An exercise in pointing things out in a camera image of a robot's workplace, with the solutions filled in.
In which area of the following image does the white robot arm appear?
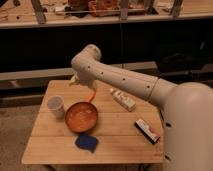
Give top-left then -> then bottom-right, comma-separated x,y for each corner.
71,44 -> 213,171

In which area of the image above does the orange frying pan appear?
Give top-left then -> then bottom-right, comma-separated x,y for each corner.
65,91 -> 98,133

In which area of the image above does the wooden table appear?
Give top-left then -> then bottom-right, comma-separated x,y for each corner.
22,82 -> 163,164

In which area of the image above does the blue sponge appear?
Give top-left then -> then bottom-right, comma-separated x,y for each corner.
75,134 -> 98,152

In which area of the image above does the orange object on shelf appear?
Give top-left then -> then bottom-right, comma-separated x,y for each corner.
88,0 -> 120,17

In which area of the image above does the wooden shelf bench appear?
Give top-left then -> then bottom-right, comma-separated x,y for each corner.
0,0 -> 213,29

